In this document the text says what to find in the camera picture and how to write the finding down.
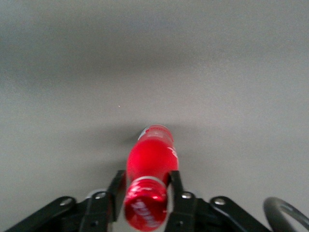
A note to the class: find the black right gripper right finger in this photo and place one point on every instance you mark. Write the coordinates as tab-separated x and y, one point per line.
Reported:
179	200

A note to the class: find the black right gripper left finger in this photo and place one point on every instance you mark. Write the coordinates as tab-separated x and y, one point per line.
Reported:
106	200

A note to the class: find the red coke bottle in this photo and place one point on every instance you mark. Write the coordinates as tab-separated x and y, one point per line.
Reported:
150	159

